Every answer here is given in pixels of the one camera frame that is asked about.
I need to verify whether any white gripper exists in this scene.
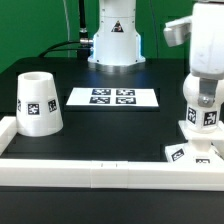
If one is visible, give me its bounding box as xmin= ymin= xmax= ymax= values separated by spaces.
xmin=164 ymin=1 xmax=224 ymax=108

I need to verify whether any white lamp bulb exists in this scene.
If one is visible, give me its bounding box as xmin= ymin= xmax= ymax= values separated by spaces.
xmin=183 ymin=74 xmax=224 ymax=133

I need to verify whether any white lamp base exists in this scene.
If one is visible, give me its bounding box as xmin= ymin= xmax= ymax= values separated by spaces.
xmin=165 ymin=121 xmax=224 ymax=165

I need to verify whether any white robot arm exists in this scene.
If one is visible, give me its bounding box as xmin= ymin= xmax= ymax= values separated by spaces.
xmin=88 ymin=0 xmax=224 ymax=108

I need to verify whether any white lamp shade cone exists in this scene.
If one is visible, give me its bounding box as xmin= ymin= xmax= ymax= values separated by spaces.
xmin=16 ymin=71 xmax=63 ymax=137

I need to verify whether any white marker sheet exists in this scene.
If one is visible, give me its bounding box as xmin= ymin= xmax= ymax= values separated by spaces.
xmin=67 ymin=87 xmax=159 ymax=107

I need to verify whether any white front fence bar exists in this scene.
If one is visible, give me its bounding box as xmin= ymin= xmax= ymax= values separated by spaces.
xmin=0 ymin=159 xmax=224 ymax=191

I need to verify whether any white fence bar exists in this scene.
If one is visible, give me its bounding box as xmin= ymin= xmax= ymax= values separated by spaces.
xmin=0 ymin=159 xmax=224 ymax=191
xmin=0 ymin=116 xmax=17 ymax=156

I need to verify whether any white left fence bar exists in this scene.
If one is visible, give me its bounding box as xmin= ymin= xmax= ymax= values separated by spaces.
xmin=0 ymin=116 xmax=17 ymax=156

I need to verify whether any black cable connector plug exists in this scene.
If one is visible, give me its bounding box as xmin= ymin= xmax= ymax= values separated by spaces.
xmin=77 ymin=28 xmax=93 ymax=60

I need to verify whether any black thick cable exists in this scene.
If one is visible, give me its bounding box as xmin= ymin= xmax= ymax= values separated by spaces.
xmin=38 ymin=0 xmax=92 ymax=58

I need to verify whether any thin white cable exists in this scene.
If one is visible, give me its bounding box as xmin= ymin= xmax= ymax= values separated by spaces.
xmin=62 ymin=0 xmax=72 ymax=58

